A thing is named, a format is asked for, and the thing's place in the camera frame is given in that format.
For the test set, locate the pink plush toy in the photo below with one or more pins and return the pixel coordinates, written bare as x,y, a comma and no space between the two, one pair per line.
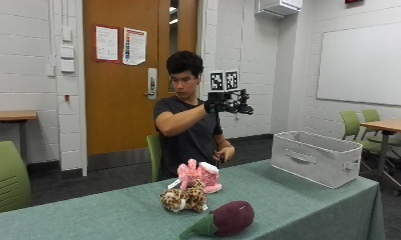
201,175

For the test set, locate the white marker cube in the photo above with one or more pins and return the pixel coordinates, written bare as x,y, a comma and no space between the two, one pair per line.
225,80

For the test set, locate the the person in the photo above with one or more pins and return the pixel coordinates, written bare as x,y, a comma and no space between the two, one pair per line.
187,133

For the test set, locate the white toy tag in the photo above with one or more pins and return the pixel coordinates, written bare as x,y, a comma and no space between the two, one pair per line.
174,184

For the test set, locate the leopard spotted plush toy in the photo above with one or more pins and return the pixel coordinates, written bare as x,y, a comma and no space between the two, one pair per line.
187,199

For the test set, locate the purple eggplant plush toy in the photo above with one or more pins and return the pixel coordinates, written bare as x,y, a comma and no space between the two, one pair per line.
234,218

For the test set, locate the white fabric storage bin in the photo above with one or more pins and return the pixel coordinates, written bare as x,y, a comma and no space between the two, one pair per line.
315,160

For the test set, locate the narrow door window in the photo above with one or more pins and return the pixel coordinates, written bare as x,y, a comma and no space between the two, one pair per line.
174,33

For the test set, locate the brown wooden door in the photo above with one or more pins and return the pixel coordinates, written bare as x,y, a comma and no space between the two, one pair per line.
116,110

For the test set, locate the white paper with coloured print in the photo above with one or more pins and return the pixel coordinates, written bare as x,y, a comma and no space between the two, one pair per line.
136,46

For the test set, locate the green tablecloth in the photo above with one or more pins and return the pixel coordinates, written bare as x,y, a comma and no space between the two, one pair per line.
98,216

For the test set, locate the wooden table with grey legs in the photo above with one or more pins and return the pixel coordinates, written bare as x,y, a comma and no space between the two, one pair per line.
388,125

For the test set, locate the white paper with red border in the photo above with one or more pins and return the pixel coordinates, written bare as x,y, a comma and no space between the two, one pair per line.
108,44

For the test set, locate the red ceiling sign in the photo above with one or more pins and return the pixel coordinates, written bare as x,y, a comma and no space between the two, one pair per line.
354,1

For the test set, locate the wooden side table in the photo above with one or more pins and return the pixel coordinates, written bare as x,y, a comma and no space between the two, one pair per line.
12,115

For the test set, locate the green chair with slotted back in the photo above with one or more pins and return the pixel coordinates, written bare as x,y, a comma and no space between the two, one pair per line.
5,176

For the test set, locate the white wall-mounted unit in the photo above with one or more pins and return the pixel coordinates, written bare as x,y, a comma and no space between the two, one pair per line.
278,6

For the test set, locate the white wall board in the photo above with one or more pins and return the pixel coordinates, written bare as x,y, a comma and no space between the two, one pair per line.
369,63

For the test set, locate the small red wall device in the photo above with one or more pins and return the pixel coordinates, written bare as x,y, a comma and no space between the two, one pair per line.
68,98

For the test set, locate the white wall switch box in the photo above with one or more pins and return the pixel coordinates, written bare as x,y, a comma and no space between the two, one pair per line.
68,52
68,66
68,34

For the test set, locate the white wall conduit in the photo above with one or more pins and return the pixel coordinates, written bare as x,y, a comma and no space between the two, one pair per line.
54,33

